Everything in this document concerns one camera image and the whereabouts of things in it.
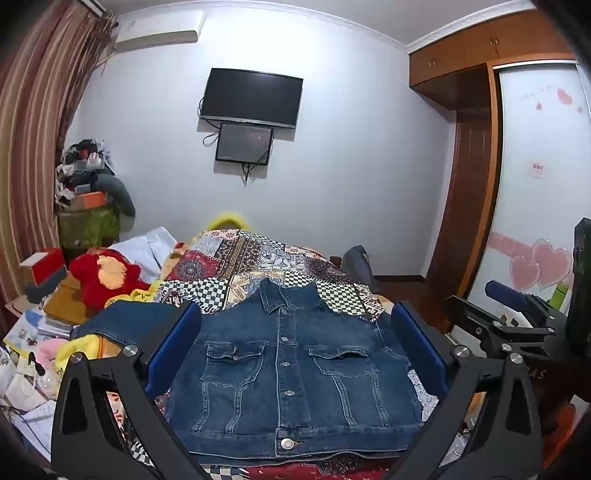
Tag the yellow fleece blanket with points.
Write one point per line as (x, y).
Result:
(78, 348)

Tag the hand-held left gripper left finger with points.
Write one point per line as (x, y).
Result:
(178, 344)

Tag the brown cardboard box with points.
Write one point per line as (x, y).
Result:
(67, 302)

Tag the yellow plush toy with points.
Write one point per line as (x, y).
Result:
(226, 220)

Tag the pink soft toy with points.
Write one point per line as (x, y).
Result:
(48, 350)

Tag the white air conditioner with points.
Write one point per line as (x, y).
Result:
(159, 33)

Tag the pile of papers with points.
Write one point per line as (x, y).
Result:
(27, 401)

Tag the pile of clutter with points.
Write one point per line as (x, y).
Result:
(81, 161)

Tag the grey backpack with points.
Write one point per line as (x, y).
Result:
(358, 265)

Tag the black wall television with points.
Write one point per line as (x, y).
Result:
(251, 97)

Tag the white cloth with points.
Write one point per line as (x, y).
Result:
(143, 249)

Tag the striped brown curtain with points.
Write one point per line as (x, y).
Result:
(32, 120)

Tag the small black wall monitor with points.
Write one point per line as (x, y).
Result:
(244, 144)

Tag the orange box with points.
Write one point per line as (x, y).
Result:
(87, 201)

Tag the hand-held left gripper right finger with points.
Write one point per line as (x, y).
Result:
(418, 346)

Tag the patchwork printed quilt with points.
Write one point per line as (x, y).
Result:
(277, 258)

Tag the red box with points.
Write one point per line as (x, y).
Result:
(44, 265)

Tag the wooden wardrobe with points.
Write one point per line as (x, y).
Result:
(466, 184)

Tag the red plush blanket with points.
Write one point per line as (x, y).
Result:
(106, 277)

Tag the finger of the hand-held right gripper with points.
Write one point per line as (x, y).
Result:
(480, 318)
(505, 291)

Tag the blue denim jacket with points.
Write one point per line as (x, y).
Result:
(286, 378)

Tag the white heart-sticker sliding door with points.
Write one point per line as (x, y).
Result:
(531, 175)

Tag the person's right forearm orange sleeve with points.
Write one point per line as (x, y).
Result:
(565, 417)

